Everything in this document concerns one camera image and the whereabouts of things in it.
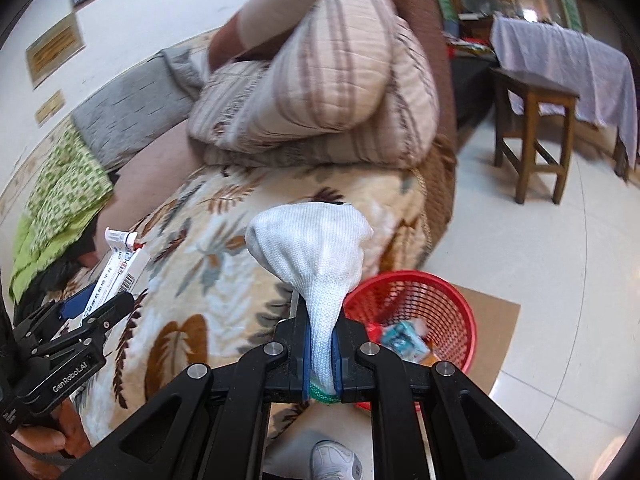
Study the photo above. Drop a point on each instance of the black jacket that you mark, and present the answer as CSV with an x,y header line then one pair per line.
x,y
55,272

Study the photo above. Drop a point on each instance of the white tablecloth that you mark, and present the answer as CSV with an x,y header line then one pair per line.
x,y
575,65

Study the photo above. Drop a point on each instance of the large brass wall plaque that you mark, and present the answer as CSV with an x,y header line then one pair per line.
x,y
55,50

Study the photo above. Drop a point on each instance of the wooden stool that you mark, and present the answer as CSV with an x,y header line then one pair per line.
x,y
535,110

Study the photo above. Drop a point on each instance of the striped folded quilt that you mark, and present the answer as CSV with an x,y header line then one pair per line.
x,y
325,85

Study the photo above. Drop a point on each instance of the white ointment tube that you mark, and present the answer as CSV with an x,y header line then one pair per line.
x,y
120,237

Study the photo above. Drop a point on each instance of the white shoe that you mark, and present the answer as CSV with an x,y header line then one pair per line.
x,y
335,462

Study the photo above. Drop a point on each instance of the red plastic basket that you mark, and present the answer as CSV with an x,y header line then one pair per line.
x,y
450,300

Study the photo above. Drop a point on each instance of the person's left hand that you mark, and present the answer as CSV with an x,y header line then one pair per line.
x,y
47,440

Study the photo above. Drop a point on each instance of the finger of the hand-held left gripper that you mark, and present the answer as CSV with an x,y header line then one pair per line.
x,y
110,310
77,302

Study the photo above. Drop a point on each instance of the cardboard sheet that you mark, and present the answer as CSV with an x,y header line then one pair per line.
x,y
495,320

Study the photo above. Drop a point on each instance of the green checked quilt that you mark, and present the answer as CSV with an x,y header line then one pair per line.
x,y
60,195

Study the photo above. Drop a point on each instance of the leaf print blanket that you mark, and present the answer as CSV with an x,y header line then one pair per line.
x,y
220,270

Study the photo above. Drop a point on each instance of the brown and beige sofa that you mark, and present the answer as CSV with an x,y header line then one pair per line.
x,y
430,60

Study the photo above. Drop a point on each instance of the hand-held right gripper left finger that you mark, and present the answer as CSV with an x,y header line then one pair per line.
x,y
304,355

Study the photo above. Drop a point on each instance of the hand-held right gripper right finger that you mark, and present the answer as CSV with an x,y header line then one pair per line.
x,y
339,360

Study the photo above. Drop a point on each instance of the grey quilted blanket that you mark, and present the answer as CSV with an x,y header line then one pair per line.
x,y
125,120

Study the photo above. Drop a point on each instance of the white knit glove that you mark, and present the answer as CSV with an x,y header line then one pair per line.
x,y
315,245

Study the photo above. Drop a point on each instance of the long white tube box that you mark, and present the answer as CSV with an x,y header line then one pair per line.
x,y
117,280

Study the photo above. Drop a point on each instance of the small brass wall plaque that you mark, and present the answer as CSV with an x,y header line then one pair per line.
x,y
50,106

